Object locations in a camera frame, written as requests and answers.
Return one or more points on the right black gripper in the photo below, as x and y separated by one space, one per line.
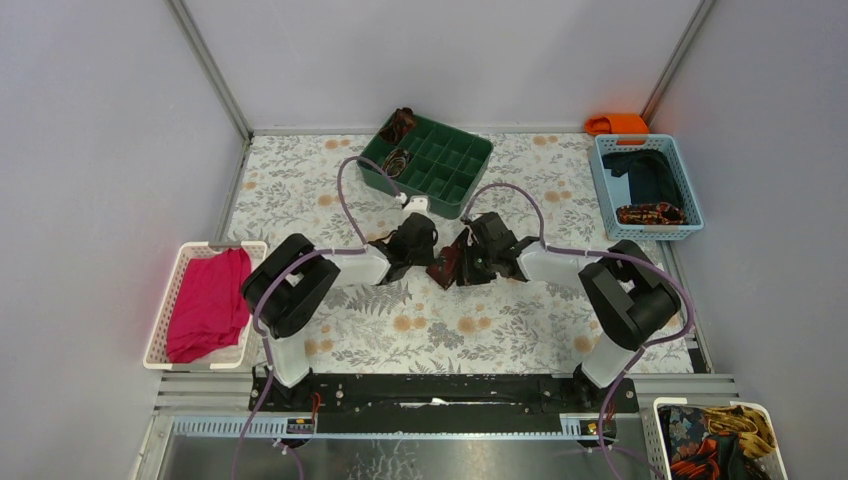
467 277

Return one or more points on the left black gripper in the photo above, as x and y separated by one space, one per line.
420 244

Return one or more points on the dark red patterned tie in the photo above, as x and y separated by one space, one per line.
450 267

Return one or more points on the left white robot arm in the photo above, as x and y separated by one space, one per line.
286 289

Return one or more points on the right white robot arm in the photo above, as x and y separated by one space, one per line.
630 297

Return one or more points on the floral tablecloth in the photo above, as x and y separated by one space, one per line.
537 183

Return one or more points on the striped rolled tie in tray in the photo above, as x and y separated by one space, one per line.
396 162

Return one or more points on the green compartment organizer tray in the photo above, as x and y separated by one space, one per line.
448 165

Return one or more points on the brown rolled tie back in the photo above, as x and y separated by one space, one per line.
401 122

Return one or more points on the light blue plastic basket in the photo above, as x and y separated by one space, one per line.
614 192

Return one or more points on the colourful patterned tie in basket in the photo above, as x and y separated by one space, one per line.
662 213

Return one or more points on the dark navy cloth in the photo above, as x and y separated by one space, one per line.
649 176

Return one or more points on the orange cloth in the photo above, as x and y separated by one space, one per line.
631 128

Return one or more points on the white basket left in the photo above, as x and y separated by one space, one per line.
231 358

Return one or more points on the white basket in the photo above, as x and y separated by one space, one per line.
767 467
231 358

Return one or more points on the orange black floral tie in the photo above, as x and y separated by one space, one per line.
695 453

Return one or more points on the gold yellow tie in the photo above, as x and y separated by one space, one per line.
753 430

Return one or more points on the white basket bottom right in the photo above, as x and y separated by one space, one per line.
767 467

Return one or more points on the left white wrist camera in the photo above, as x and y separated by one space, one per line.
415 204

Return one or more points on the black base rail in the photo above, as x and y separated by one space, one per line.
441 404

